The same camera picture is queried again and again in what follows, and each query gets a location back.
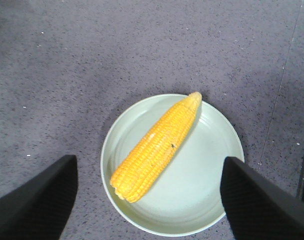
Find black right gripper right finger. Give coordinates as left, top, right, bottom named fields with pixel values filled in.
left=220, top=157, right=304, bottom=240

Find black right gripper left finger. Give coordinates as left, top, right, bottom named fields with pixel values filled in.
left=0, top=155, right=78, bottom=240

